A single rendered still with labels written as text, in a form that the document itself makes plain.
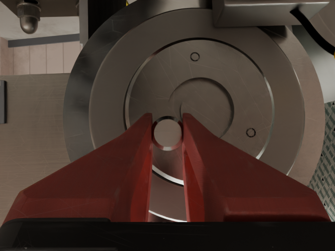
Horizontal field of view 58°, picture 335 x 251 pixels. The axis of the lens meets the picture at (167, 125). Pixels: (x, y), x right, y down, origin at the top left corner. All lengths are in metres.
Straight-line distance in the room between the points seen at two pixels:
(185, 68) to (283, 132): 0.06
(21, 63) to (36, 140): 3.31
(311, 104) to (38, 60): 3.60
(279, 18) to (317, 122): 0.06
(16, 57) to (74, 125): 3.72
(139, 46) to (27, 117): 0.39
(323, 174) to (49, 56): 3.44
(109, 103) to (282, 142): 0.09
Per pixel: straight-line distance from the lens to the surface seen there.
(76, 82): 0.18
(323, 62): 0.21
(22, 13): 0.56
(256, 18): 0.17
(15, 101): 0.55
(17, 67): 3.85
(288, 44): 0.19
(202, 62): 0.15
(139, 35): 0.17
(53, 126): 0.52
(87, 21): 0.19
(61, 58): 3.60
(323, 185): 0.42
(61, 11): 0.58
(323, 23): 0.20
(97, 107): 0.16
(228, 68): 0.16
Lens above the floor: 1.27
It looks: 4 degrees down
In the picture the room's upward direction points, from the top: 178 degrees clockwise
